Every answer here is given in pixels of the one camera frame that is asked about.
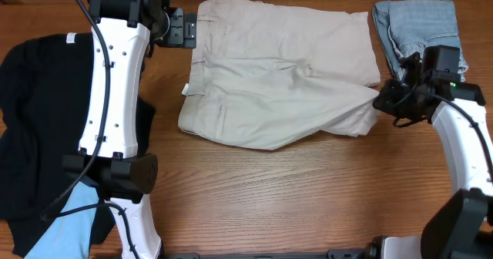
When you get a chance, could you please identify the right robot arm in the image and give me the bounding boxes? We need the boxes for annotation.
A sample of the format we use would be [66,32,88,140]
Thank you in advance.
[361,45,492,259]

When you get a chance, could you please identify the folded light blue jeans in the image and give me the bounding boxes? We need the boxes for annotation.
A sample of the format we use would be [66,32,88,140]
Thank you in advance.
[372,0,461,81]

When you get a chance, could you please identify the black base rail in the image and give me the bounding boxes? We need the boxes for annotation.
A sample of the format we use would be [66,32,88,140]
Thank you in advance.
[163,248,365,259]

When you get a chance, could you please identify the light blue t-shirt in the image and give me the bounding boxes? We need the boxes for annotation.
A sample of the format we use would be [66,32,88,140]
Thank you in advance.
[25,182,99,259]

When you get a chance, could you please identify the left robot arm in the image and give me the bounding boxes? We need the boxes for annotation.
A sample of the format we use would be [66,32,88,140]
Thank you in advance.
[62,0,196,258]

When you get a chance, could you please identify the black t-shirt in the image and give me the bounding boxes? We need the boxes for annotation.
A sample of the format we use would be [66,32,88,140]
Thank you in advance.
[0,32,156,258]

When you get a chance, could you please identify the beige khaki shorts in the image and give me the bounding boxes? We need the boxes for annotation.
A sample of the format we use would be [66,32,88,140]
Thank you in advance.
[178,0,381,150]

